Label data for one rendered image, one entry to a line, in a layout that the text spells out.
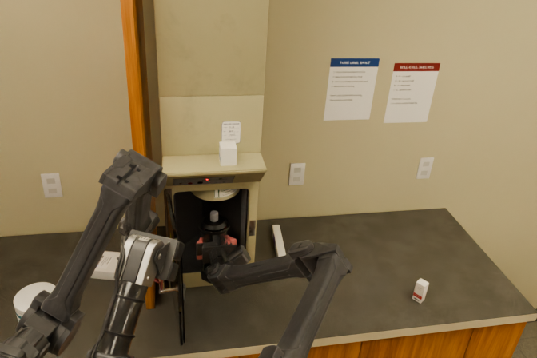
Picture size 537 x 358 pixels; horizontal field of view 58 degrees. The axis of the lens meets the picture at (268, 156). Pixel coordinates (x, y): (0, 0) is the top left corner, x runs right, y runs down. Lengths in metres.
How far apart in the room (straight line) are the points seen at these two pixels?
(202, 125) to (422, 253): 1.16
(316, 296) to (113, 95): 1.19
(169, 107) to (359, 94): 0.91
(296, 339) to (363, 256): 1.13
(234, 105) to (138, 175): 0.60
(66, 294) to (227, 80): 0.76
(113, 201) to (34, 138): 1.14
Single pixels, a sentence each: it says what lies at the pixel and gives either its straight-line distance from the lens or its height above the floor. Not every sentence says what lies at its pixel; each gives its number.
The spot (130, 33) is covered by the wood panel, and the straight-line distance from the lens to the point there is 1.34.
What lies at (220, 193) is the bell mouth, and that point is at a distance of 1.68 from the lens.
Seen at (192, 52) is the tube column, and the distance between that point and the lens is 1.45.
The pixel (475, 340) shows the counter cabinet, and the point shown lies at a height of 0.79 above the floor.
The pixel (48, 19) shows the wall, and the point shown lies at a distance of 1.91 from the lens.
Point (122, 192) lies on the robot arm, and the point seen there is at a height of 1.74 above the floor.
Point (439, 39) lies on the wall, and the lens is 2.17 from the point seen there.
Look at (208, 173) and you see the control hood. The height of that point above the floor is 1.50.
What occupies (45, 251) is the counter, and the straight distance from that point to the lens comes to 2.19.
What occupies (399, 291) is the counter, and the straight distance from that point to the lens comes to 2.01.
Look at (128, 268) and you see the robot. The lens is 0.82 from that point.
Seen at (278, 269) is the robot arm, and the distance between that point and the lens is 1.32.
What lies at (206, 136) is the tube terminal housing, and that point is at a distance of 1.55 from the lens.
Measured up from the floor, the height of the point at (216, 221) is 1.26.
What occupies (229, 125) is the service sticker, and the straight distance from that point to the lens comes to 1.54.
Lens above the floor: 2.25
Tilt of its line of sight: 28 degrees down
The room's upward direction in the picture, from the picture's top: 4 degrees clockwise
